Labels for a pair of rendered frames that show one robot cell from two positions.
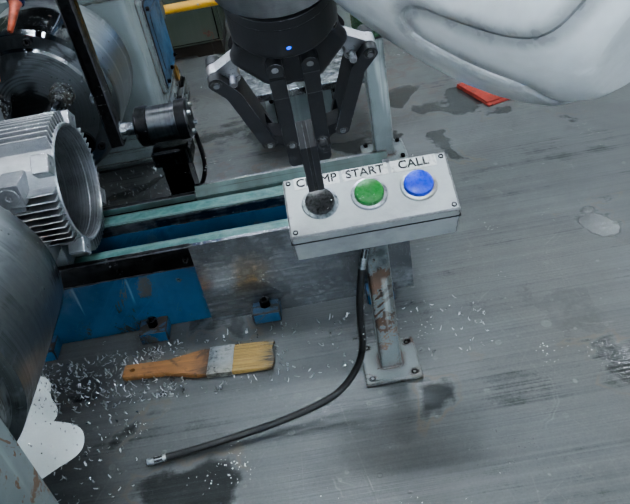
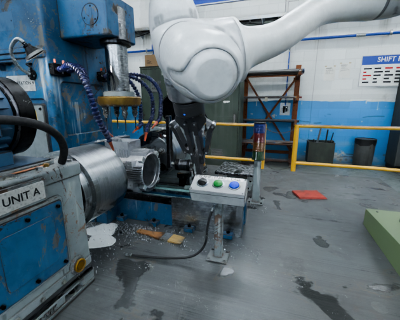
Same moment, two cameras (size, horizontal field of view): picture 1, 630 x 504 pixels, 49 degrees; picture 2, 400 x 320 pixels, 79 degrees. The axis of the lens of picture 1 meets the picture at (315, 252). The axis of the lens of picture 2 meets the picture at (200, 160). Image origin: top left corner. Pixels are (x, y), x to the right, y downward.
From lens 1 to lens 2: 0.27 m
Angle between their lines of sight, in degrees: 27
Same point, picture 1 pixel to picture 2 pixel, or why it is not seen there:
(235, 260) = (183, 206)
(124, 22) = not seen: hidden behind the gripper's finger
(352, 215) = (209, 188)
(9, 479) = (74, 218)
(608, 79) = (205, 89)
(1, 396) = (89, 200)
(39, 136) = (144, 152)
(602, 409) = (286, 299)
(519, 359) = (263, 272)
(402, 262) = (238, 226)
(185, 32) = not seen: hidden behind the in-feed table
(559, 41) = (186, 72)
